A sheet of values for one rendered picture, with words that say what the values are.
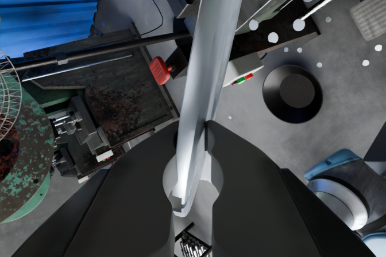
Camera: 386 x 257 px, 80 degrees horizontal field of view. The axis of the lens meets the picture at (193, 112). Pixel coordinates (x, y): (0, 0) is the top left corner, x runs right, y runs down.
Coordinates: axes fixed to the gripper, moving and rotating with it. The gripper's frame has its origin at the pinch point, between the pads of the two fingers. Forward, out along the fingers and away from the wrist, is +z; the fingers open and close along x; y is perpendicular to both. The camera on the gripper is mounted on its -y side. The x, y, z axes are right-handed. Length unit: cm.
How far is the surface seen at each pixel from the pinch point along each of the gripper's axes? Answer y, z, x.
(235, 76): 15, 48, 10
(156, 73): 15, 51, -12
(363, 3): 0, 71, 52
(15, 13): 11, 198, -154
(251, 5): -3.6, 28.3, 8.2
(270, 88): 42, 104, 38
